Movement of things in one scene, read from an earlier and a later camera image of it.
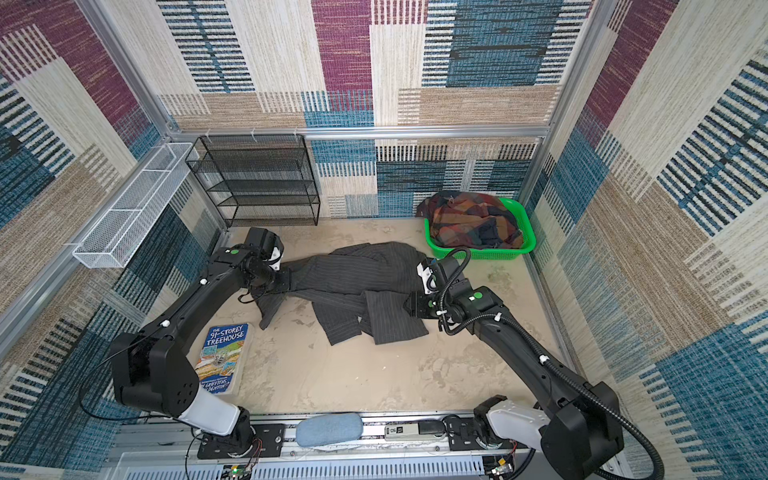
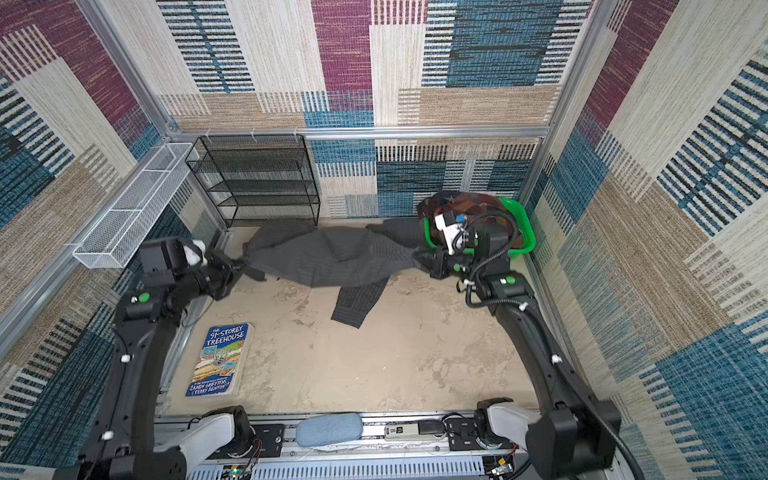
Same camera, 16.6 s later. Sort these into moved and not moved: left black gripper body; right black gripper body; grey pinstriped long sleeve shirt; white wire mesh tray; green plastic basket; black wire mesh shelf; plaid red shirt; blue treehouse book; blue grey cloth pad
Moved: right black gripper body; left black gripper body; grey pinstriped long sleeve shirt
Not moved: green plastic basket; blue grey cloth pad; white wire mesh tray; plaid red shirt; black wire mesh shelf; blue treehouse book
